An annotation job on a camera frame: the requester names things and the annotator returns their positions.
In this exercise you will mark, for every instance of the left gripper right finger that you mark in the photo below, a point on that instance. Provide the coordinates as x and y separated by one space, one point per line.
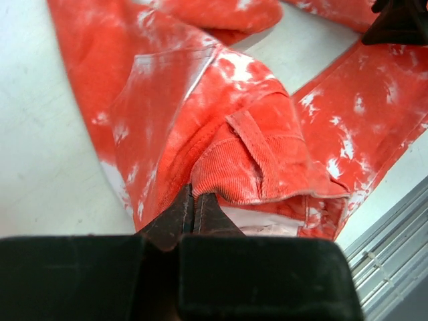
226 275

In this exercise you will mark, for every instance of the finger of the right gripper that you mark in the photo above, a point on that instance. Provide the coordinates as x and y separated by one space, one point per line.
401 22

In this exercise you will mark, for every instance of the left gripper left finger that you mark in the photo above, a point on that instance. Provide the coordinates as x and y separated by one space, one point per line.
84 277

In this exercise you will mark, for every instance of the red white tie-dye trousers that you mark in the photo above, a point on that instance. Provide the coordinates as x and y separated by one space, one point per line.
167 103

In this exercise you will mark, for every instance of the aluminium rail frame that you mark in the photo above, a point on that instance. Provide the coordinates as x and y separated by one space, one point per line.
390 259

